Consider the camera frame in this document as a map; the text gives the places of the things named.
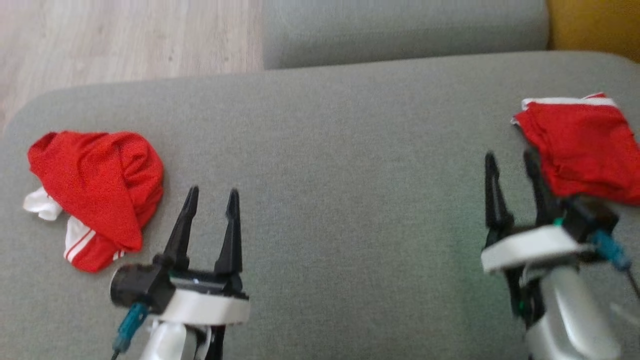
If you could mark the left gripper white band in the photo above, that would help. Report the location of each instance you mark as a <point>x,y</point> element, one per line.
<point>210,305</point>

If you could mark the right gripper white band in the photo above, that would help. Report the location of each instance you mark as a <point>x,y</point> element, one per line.
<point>530,247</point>

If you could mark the red Bulls basketball shorts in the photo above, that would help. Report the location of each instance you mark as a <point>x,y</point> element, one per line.
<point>585,150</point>

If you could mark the red basketball jersey number 23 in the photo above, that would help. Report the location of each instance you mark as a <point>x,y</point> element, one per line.
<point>100,185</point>

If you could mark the large grey sofa seat cushion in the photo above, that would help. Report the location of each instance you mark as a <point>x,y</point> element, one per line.
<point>320,200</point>

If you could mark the large yellow sofa backrest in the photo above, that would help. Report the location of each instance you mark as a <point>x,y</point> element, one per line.
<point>595,25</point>

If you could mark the grey sofa backrest cushion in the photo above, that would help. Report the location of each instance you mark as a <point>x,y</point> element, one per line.
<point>400,30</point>

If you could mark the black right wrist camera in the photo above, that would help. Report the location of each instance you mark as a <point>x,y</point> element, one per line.
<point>592,220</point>

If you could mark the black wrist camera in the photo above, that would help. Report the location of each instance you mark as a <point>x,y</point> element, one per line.
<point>592,220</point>
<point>137,285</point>

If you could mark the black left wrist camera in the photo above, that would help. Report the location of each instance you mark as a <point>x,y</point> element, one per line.
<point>137,285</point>

